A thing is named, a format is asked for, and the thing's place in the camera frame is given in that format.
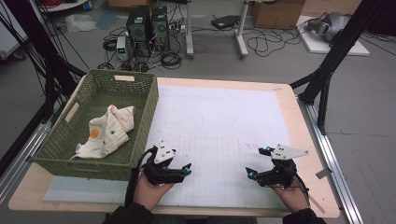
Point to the grey robot head shell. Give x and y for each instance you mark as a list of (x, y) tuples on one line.
[(330, 25)]

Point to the grey metal bracket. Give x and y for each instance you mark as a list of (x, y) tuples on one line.
[(323, 173)]

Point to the person's left hand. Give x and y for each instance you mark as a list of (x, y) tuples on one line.
[(149, 194)]

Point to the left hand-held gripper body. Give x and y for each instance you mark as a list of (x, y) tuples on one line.
[(160, 174)]

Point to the slim black computer tower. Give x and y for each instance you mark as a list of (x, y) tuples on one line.
[(160, 29)]

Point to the white grid mat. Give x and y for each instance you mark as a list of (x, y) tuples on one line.
[(218, 118)]

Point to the person's right hand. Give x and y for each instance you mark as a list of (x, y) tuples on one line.
[(294, 199)]

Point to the green woven basket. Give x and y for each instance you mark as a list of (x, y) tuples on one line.
[(93, 102)]

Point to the white power supply unit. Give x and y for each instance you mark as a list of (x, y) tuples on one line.
[(122, 48)]

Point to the black flat device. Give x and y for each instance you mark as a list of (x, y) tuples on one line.
[(224, 21)]

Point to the white desk leg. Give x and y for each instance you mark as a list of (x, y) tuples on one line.
[(241, 34), (189, 31)]

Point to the cream printed cloth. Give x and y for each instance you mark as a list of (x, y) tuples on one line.
[(107, 133)]

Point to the brown cardboard box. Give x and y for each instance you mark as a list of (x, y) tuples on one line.
[(277, 14)]

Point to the clear plastic bag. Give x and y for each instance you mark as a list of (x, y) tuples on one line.
[(80, 23)]

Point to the large black computer tower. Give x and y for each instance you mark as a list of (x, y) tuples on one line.
[(138, 31)]

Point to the white floor board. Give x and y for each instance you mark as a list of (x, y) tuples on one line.
[(317, 46)]

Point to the aluminium rail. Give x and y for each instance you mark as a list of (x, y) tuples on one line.
[(28, 146), (336, 174)]

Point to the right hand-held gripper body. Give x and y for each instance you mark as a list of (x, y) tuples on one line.
[(281, 175)]

